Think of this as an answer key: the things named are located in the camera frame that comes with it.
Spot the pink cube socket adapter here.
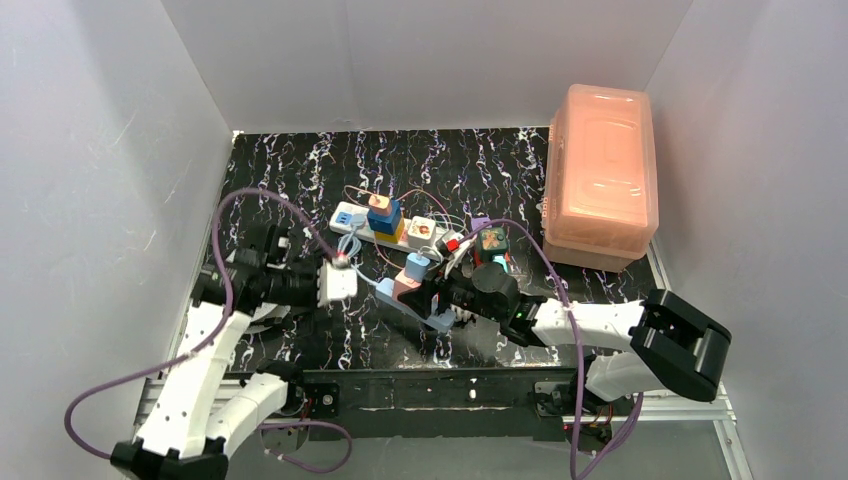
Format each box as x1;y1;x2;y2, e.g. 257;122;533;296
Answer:
392;270;421;301

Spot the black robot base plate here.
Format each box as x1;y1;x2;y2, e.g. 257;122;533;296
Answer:
304;366;575;441

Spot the white cube socket adapter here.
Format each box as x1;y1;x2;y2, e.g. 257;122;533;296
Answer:
406;216;436;249

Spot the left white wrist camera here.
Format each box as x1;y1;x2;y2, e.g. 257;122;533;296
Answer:
317;262;358;307

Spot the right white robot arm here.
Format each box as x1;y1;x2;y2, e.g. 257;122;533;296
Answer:
390;263;732;403

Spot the yellow cube socket adapter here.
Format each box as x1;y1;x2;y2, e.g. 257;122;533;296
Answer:
374;219;406;244

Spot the blue power strip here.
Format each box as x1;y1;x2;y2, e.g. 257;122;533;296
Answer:
375;278;457;333

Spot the teal charger plug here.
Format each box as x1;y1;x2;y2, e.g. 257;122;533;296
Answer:
493;254;511;274

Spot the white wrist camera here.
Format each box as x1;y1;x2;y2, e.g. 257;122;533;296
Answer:
434;230;463;263
317;262;358;307

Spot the light blue power cord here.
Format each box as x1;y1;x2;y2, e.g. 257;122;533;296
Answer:
337;228;366;266

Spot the pink translucent storage box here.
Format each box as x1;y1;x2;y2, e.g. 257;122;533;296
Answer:
542;84;659;272

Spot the white filament spool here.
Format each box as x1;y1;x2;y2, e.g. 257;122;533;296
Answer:
245;303;291;335

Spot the purple cube socket adapter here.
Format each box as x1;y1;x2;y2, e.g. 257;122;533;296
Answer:
470;216;491;230

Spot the blue cube socket adapter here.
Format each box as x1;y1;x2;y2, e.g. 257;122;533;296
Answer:
367;199;403;234

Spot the light blue charger plug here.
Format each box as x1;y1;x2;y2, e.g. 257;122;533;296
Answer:
404;252;431;283

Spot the small pink charger plug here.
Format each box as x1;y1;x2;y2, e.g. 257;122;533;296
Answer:
368;194;392;216

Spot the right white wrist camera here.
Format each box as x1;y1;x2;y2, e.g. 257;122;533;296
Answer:
434;230;463;263

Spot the white power strip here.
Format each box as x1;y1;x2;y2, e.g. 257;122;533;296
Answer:
329;202;463;253

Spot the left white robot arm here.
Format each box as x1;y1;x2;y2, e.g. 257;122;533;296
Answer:
109;227;350;479

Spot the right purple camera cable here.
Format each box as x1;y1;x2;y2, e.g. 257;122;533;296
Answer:
445;219;645;480

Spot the green cube socket adapter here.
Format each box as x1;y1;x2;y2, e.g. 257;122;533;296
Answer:
474;227;509;265

